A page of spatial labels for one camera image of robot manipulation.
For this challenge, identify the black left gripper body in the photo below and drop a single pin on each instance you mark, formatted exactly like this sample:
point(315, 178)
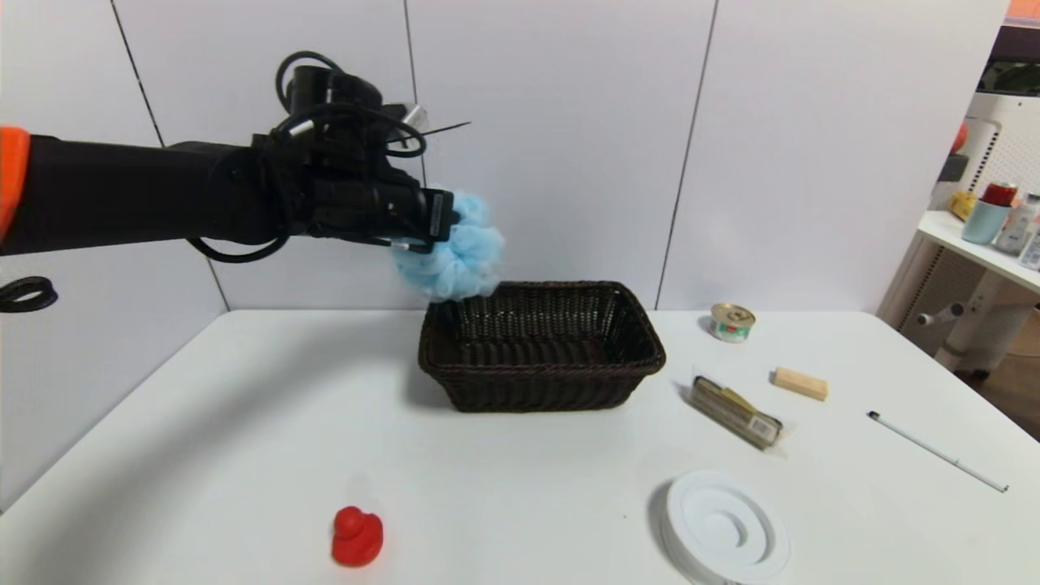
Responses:
point(437, 216)

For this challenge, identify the light blue bath sponge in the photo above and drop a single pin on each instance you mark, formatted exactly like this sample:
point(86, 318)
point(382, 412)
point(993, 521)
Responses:
point(459, 252)

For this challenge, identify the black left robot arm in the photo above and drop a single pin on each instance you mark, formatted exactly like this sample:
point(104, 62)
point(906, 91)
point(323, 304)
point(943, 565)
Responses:
point(122, 191)

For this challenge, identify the dark brown wicker basket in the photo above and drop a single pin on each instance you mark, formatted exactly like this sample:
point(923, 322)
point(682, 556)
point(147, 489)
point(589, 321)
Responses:
point(540, 382)

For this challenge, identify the small pet food can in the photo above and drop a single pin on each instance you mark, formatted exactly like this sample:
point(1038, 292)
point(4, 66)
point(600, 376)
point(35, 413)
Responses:
point(731, 325)

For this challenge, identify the red rubber duck toy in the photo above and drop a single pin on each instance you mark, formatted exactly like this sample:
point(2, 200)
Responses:
point(357, 538)

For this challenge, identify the clear wrapped snack package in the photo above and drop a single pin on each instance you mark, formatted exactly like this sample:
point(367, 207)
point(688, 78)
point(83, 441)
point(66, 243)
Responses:
point(735, 413)

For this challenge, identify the small wooden block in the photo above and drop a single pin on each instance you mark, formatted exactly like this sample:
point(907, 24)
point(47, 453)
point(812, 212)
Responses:
point(800, 383)

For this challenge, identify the white round plastic lid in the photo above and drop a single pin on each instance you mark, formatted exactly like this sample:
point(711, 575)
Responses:
point(727, 528)

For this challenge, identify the yellow small box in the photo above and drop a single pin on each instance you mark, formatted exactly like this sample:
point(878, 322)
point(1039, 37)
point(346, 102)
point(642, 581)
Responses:
point(964, 205)

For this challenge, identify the white side desk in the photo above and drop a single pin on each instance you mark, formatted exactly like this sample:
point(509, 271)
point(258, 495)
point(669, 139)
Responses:
point(975, 256)

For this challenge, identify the light blue cup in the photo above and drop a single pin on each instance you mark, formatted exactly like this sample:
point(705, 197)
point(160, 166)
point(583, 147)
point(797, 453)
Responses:
point(985, 223)

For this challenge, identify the white pen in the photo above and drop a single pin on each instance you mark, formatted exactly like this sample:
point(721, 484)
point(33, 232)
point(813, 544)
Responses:
point(934, 451)

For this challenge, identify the red drink can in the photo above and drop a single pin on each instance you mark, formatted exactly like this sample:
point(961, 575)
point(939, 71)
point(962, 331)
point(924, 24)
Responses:
point(1000, 193)

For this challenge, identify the white pegboard panel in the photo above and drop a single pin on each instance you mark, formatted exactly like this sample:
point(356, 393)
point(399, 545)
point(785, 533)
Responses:
point(1003, 146)

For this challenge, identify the white plastic bottle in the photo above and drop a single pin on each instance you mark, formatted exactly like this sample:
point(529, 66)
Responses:
point(1020, 227)

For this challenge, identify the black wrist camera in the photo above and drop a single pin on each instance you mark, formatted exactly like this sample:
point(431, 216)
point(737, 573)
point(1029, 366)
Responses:
point(333, 93)

